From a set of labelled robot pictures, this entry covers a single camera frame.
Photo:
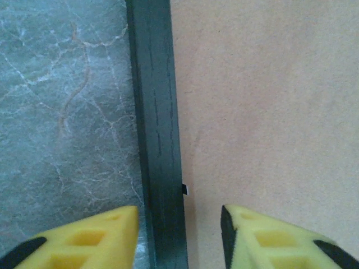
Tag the black picture frame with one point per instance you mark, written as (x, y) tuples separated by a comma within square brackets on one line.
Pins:
[(157, 112)]

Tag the brown backing board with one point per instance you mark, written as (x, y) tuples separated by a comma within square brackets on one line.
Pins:
[(266, 98)]

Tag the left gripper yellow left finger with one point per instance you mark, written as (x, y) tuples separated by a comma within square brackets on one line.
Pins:
[(84, 241)]

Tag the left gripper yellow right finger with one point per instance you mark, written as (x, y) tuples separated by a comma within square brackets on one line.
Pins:
[(275, 243)]

